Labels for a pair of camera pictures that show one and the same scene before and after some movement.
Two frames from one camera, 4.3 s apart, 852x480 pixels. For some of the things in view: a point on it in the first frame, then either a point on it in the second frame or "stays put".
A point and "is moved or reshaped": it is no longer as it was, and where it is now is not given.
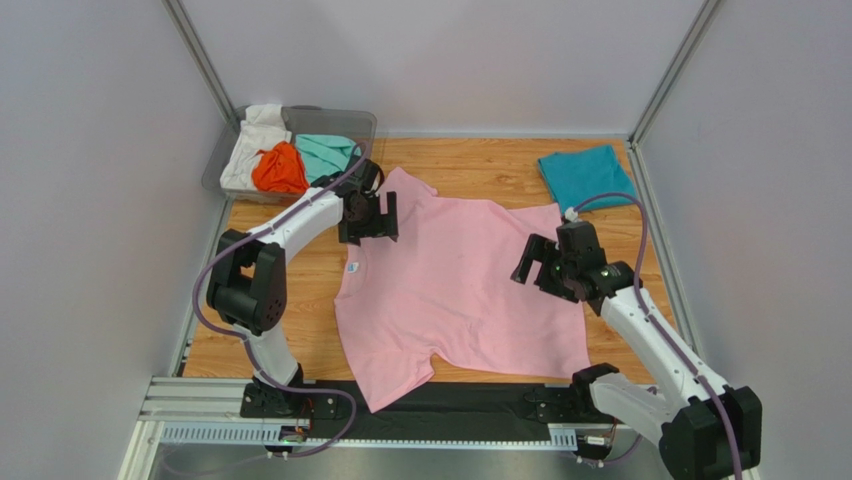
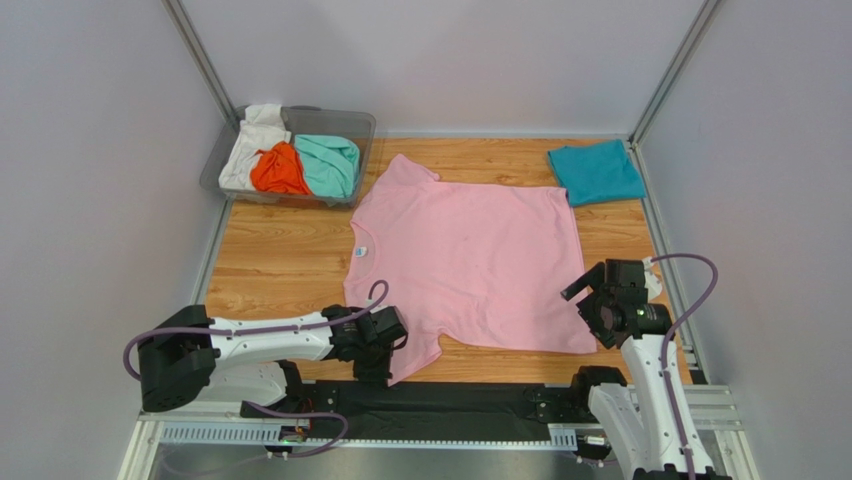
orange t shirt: [280, 169] stays put
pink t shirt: [445, 288] is moved or reshaped
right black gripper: [546, 264] to [592, 287]
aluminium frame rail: [210, 410] stays put
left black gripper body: [369, 216] to [375, 364]
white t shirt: [262, 127] stays put
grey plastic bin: [301, 120] stays put
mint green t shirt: [325, 155] stays put
